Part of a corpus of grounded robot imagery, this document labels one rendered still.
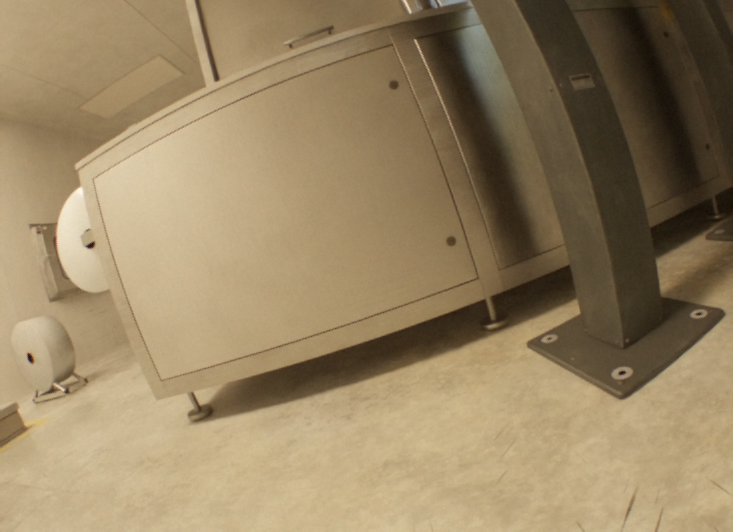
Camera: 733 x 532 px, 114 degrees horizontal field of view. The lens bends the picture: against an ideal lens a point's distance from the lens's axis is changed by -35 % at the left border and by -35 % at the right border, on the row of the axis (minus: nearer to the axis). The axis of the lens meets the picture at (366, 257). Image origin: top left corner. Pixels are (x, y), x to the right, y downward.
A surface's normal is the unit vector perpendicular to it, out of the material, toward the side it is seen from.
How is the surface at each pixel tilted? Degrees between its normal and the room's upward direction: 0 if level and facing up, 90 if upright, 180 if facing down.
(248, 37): 90
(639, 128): 90
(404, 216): 90
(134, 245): 90
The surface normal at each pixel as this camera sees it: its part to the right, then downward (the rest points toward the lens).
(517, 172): -0.01, 0.10
